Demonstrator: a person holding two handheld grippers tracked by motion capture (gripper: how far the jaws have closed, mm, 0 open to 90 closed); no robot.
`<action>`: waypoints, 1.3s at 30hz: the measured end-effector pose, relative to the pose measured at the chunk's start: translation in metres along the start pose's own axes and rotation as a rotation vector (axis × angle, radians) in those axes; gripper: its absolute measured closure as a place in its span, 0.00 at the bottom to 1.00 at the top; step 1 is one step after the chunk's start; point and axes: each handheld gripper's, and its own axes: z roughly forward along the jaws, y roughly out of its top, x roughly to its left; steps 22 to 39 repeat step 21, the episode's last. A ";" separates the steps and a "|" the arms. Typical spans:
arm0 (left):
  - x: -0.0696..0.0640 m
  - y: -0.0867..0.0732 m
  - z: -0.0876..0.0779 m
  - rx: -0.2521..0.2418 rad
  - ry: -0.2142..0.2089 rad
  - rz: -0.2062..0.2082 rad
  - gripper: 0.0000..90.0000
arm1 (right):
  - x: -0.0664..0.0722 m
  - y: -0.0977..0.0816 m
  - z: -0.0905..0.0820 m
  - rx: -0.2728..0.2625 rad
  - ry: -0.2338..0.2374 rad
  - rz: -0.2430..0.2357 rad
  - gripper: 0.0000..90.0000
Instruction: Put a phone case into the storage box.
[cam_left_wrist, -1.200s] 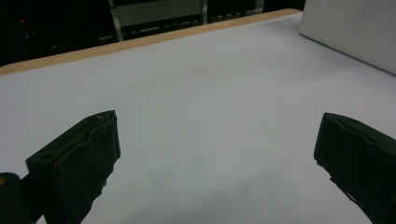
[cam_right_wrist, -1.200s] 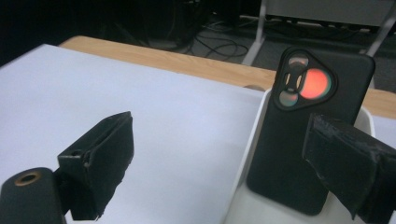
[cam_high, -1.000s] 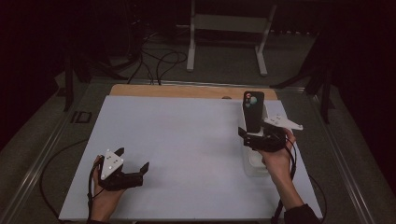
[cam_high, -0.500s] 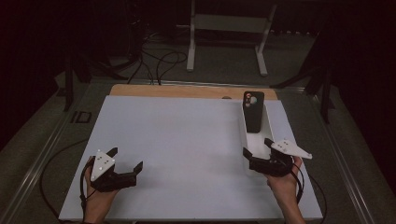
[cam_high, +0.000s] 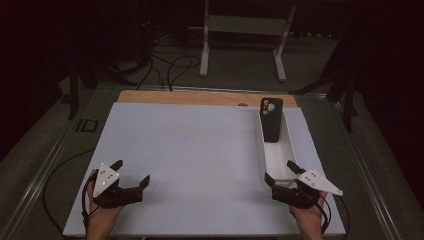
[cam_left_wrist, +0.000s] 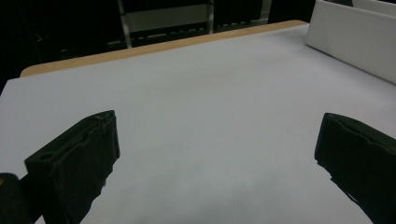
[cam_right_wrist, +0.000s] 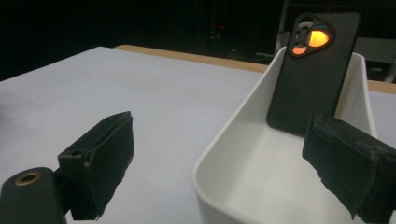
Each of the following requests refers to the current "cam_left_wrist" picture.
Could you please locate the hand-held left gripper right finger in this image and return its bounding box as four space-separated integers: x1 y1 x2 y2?
314 112 396 224

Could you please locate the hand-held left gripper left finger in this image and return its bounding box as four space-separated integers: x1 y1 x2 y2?
23 109 121 224

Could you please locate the white plastic storage bin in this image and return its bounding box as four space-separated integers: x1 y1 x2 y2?
305 0 396 86

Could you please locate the white table cover sheet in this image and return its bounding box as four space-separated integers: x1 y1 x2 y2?
0 23 396 224

